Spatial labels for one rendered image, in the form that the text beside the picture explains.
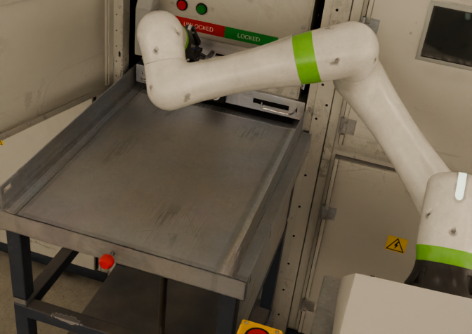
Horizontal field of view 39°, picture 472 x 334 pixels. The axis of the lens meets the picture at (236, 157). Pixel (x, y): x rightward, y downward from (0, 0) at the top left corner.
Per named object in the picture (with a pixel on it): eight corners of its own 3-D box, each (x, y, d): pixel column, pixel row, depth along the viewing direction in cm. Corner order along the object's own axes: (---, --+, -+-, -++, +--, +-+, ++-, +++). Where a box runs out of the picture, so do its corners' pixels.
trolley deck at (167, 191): (244, 301, 144) (247, 281, 141) (-9, 226, 157) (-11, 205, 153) (308, 150, 200) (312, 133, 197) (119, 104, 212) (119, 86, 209)
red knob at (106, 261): (110, 273, 146) (110, 262, 144) (97, 269, 146) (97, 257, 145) (119, 260, 149) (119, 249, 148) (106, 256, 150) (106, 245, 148)
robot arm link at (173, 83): (296, 38, 157) (290, 29, 146) (305, 88, 156) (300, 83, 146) (152, 70, 165) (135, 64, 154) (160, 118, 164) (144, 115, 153)
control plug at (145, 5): (149, 58, 193) (151, -1, 184) (133, 55, 194) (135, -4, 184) (159, 48, 199) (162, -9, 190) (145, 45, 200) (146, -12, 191)
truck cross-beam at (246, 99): (302, 121, 199) (305, 103, 196) (135, 81, 210) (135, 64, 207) (305, 113, 204) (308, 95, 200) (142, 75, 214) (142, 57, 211)
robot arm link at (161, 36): (171, 1, 152) (126, 11, 154) (180, 55, 152) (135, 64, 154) (187, 13, 166) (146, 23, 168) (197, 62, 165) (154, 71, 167)
